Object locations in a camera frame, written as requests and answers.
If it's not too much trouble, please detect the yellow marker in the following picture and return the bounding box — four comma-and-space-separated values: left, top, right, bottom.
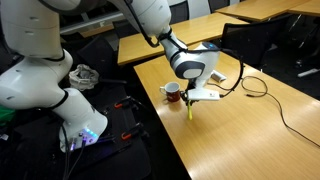
187, 100, 193, 120

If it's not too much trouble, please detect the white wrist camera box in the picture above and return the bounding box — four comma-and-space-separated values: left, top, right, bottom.
187, 88, 220, 101

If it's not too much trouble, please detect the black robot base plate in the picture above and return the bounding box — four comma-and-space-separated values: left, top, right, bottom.
66, 96, 153, 180

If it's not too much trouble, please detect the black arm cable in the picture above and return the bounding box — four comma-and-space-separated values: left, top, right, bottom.
123, 0, 245, 99

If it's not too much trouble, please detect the white remote on table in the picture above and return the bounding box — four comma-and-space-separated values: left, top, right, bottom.
211, 70, 227, 82

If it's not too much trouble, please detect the orange black clamp near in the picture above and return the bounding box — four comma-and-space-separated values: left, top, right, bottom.
121, 122, 149, 141

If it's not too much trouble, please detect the red white mug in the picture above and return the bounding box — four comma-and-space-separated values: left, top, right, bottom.
159, 82, 180, 102

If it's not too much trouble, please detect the black cable on table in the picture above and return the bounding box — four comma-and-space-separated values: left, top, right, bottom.
240, 75, 320, 149

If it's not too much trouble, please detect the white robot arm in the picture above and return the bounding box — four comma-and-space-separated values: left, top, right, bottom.
0, 0, 220, 153

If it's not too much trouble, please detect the orange black clamp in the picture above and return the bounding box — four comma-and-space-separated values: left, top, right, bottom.
121, 122, 149, 141
113, 96, 140, 109

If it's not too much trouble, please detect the black office chair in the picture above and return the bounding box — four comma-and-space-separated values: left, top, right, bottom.
221, 15, 289, 68

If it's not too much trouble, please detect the orange black clamp far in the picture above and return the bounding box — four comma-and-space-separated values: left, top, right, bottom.
113, 96, 140, 109

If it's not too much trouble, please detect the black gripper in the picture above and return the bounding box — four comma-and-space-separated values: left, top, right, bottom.
180, 90, 192, 102

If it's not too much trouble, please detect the crumpled grey cloth bag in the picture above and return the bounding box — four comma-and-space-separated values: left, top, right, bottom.
69, 64, 99, 91

